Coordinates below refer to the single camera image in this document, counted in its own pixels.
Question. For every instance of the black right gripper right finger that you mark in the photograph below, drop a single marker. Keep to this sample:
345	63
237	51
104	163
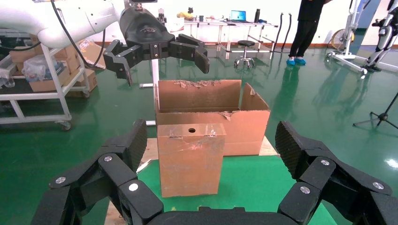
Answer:
317	174

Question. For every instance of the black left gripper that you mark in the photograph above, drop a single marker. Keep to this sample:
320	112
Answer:
146	31

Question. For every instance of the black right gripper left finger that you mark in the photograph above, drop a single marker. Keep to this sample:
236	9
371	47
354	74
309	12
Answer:
118	174

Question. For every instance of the small cardboard box with hole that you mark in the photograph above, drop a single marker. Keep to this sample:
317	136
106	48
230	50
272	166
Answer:
189	164

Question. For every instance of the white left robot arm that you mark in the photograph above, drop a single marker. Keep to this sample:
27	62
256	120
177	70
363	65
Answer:
62	18

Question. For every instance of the flat cardboard sheet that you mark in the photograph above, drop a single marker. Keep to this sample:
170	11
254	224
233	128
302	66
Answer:
93	54

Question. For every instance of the cardboard box on floor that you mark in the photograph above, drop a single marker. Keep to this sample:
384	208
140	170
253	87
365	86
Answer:
90	80

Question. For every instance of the large open cardboard carton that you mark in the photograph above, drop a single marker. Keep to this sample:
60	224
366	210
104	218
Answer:
245	130

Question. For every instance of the stacked cardboard boxes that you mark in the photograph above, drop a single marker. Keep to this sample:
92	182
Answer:
67	56

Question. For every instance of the cardboard box on cart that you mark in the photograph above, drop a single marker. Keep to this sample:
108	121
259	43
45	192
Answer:
46	85

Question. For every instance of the green table cloth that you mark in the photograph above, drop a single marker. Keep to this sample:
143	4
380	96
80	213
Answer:
248	183

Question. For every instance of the white background table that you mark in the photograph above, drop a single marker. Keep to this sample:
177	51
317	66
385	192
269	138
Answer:
224	24

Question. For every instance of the black tripod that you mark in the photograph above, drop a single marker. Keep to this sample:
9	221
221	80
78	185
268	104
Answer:
381	117

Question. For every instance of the black round stool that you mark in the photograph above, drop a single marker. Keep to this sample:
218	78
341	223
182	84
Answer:
245	43

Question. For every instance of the open laptop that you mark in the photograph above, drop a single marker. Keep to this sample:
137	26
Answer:
238	15

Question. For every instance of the white metal cart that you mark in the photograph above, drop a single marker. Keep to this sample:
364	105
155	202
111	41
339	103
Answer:
31	119

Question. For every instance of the black bottle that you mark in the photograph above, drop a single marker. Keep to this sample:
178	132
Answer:
257	15

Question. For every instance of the clear plastic bag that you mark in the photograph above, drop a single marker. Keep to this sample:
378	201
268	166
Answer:
34	66

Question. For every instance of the yellow wheel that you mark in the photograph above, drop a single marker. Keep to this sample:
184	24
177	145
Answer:
337	38

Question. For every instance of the person in black clothes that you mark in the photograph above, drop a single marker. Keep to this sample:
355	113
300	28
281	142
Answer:
307	31

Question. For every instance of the white equipment stand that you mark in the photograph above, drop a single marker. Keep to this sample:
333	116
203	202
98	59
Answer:
349	34

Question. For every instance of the black and silver robot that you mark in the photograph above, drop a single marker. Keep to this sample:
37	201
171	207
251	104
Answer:
385	34

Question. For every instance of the white metal table frame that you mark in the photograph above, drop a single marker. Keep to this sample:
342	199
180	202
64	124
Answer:
155	74

